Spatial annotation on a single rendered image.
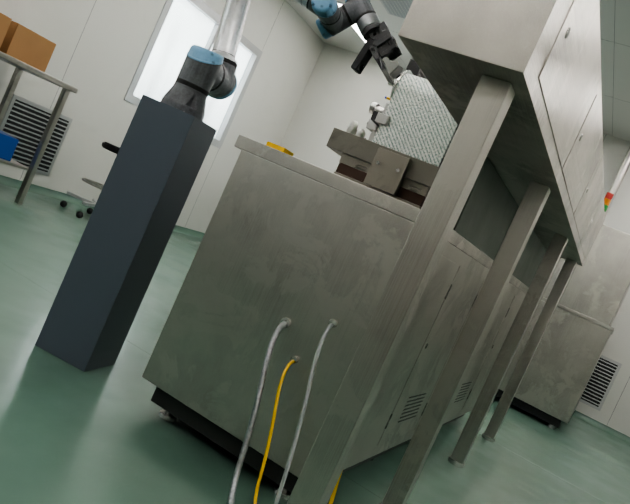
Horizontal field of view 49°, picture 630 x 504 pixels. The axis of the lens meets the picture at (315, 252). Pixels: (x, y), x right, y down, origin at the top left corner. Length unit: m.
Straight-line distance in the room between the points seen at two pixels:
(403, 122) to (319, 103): 6.55
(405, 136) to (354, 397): 1.08
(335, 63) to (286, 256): 6.98
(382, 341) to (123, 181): 1.26
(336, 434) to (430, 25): 0.79
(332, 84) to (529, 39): 7.51
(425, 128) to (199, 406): 1.08
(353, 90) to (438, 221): 7.36
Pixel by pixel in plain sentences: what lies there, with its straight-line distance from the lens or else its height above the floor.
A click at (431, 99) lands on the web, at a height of 1.24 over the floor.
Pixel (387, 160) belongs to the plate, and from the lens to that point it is 1.96.
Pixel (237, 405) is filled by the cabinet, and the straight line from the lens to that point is 2.03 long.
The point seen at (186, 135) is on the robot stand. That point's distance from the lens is 2.26.
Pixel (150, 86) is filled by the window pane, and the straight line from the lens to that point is 6.76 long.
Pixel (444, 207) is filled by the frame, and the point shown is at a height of 0.88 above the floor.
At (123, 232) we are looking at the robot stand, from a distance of 2.31.
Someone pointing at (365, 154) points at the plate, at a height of 0.99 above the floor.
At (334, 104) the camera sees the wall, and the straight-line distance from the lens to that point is 8.66.
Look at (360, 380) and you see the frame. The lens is 1.33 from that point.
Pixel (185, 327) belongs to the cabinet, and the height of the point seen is 0.30.
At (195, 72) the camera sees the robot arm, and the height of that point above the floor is 1.03.
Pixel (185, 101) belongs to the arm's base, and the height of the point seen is 0.93.
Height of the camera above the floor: 0.77
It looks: 3 degrees down
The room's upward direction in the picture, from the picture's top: 24 degrees clockwise
